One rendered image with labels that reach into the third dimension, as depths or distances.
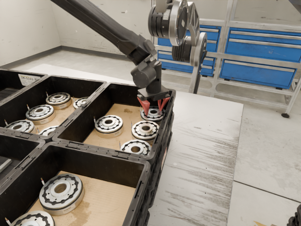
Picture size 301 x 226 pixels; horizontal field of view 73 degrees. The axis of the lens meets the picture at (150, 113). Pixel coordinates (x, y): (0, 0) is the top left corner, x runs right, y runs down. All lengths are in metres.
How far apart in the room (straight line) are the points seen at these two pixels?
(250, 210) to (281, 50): 1.55
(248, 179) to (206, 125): 0.89
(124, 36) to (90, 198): 0.47
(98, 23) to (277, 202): 1.60
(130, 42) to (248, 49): 1.90
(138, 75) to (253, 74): 2.00
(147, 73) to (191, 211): 0.45
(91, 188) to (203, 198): 0.37
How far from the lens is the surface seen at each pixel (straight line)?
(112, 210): 0.56
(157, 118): 0.78
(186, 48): 1.45
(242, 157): 1.99
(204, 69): 2.56
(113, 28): 0.65
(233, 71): 2.52
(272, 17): 3.25
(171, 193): 0.74
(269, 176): 1.92
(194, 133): 0.97
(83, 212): 0.58
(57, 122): 0.88
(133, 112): 0.86
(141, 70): 0.63
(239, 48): 2.44
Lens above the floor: 1.31
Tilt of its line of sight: 34 degrees down
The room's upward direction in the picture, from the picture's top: straight up
